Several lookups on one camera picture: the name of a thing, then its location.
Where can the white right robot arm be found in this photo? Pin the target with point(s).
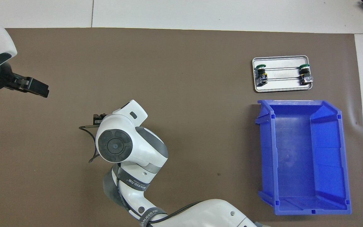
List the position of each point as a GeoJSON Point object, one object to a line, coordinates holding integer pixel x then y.
{"type": "Point", "coordinates": [137, 142]}

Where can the silver metal tray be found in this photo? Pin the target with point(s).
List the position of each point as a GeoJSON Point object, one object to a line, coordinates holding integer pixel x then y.
{"type": "Point", "coordinates": [282, 86]}

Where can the thin metal tray rail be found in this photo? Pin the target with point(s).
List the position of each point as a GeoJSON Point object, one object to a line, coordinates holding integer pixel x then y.
{"type": "Point", "coordinates": [282, 67]}
{"type": "Point", "coordinates": [282, 78]}

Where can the blue plastic storage bin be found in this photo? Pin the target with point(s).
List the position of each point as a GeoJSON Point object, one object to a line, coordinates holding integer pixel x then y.
{"type": "Point", "coordinates": [295, 164]}

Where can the green push button switch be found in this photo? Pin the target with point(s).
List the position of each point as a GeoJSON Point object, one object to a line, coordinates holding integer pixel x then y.
{"type": "Point", "coordinates": [261, 77]}
{"type": "Point", "coordinates": [304, 74]}

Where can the brown paper table mat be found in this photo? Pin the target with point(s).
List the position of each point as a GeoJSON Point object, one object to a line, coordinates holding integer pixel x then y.
{"type": "Point", "coordinates": [200, 94]}

